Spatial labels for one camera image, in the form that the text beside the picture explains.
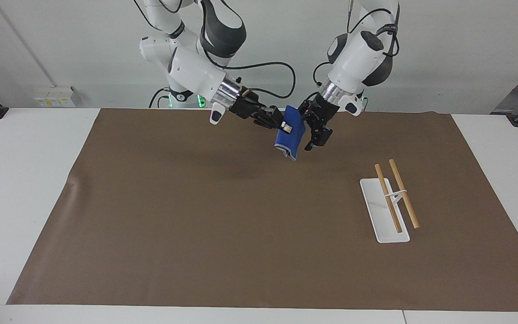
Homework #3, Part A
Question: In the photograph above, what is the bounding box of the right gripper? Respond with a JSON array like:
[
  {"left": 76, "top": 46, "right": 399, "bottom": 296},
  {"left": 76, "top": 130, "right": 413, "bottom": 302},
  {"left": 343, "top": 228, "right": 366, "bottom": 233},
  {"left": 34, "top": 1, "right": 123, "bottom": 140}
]
[{"left": 230, "top": 89, "right": 294, "bottom": 134}]

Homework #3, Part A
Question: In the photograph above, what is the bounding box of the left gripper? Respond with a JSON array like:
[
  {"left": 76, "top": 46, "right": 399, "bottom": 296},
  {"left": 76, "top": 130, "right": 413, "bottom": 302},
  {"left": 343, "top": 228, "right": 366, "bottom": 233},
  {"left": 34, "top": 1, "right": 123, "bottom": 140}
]
[{"left": 303, "top": 96, "right": 339, "bottom": 152}]

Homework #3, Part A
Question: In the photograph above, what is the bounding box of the blue towel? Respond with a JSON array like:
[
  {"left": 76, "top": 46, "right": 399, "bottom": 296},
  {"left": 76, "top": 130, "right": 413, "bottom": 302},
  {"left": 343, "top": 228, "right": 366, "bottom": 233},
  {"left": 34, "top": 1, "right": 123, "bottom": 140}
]
[{"left": 273, "top": 105, "right": 307, "bottom": 162}]

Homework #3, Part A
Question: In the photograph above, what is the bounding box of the white rack with wooden bars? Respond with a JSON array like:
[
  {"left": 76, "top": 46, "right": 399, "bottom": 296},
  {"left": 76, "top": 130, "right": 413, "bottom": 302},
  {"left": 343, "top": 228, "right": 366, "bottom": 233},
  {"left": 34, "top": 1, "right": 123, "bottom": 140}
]
[{"left": 359, "top": 158, "right": 421, "bottom": 244}]

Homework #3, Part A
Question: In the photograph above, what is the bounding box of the black cable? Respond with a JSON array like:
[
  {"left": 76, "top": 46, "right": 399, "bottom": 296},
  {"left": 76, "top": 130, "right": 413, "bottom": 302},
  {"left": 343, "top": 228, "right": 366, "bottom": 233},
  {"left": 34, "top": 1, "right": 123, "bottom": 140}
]
[
  {"left": 214, "top": 61, "right": 297, "bottom": 100},
  {"left": 302, "top": 0, "right": 400, "bottom": 105}
]

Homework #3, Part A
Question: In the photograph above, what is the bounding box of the white wall socket strip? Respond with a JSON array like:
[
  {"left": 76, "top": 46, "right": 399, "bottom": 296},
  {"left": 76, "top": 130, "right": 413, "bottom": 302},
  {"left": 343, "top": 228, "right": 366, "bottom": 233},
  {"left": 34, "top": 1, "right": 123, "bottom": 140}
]
[{"left": 33, "top": 86, "right": 76, "bottom": 108}]

